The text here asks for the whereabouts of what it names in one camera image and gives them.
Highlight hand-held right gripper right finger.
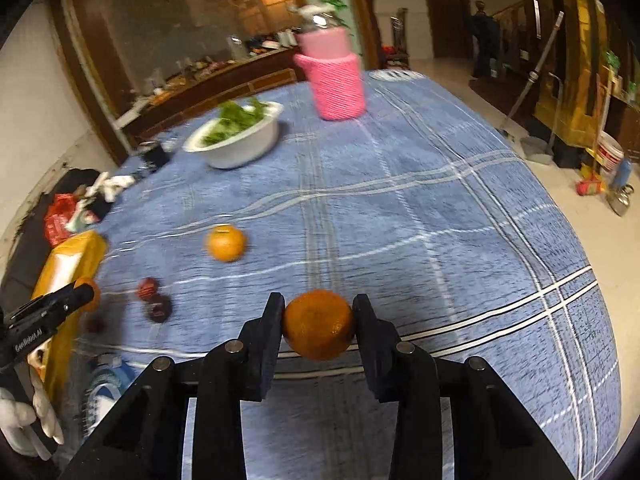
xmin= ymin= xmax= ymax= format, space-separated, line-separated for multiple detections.
xmin=351 ymin=293 xmax=576 ymax=480

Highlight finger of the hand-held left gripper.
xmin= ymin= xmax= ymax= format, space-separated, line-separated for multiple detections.
xmin=2 ymin=281 xmax=97 ymax=329

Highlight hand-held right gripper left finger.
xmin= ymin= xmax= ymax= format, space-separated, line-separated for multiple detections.
xmin=60 ymin=291 xmax=287 ymax=480

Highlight orange mandarin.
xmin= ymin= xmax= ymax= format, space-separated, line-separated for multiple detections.
xmin=75 ymin=277 xmax=102 ymax=313
xmin=282 ymin=289 xmax=356 ymax=362
xmin=206 ymin=224 xmax=247 ymax=263

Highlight yellow plastic bag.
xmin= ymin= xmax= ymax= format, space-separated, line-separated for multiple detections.
xmin=31 ymin=230 xmax=108 ymax=401

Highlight person's left hand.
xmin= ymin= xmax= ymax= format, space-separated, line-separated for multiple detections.
xmin=0 ymin=355 xmax=66 ymax=461

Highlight red plastic bag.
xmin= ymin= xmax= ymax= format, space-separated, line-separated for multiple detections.
xmin=44 ymin=194 xmax=81 ymax=247

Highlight dark brown chestnut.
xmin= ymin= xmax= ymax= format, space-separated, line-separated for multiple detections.
xmin=145 ymin=294 xmax=173 ymax=322

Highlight black pouch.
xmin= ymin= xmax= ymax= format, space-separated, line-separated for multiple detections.
xmin=82 ymin=192 xmax=116 ymax=221

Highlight white glove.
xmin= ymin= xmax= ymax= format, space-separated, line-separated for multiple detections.
xmin=87 ymin=171 xmax=137 ymax=201

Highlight blue plaid tablecloth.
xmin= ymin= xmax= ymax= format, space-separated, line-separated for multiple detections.
xmin=50 ymin=70 xmax=623 ymax=480

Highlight black cup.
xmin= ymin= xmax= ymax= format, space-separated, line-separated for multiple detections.
xmin=139 ymin=141 xmax=168 ymax=170

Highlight white bowl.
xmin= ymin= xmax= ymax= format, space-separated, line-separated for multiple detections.
xmin=182 ymin=101 xmax=285 ymax=170

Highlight green leafy vegetables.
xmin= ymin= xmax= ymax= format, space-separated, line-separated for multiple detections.
xmin=202 ymin=99 xmax=271 ymax=145

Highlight wooden counter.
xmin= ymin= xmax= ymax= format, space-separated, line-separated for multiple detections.
xmin=115 ymin=47 xmax=301 ymax=146

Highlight grey dustpan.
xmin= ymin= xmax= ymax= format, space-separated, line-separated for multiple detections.
xmin=520 ymin=135 xmax=556 ymax=163

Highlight bottle in pink knit sleeve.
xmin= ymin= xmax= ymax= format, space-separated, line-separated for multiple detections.
xmin=286 ymin=4 xmax=367 ymax=122

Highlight small red packet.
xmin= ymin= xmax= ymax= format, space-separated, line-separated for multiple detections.
xmin=576 ymin=177 xmax=607 ymax=197

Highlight kitchenware on counter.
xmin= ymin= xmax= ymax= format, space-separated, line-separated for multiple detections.
xmin=145 ymin=30 xmax=296 ymax=101

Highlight metal kettle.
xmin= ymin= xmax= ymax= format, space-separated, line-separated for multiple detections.
xmin=606 ymin=185 xmax=636 ymax=217

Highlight wooden chair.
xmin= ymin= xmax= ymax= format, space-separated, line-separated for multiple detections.
xmin=389 ymin=7 xmax=410 ymax=68

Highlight blue plastic bottle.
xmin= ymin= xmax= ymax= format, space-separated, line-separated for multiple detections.
xmin=614 ymin=157 xmax=633 ymax=191

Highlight white bucket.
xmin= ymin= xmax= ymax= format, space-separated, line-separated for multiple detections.
xmin=595 ymin=130 xmax=626 ymax=176

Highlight metal pole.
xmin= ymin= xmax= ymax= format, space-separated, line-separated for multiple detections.
xmin=497 ymin=10 xmax=566 ymax=136

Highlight wooden door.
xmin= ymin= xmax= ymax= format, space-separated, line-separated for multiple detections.
xmin=417 ymin=0 xmax=473 ymax=58

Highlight golden wooden cabinet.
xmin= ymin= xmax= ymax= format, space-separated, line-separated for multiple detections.
xmin=530 ymin=0 xmax=640 ymax=161

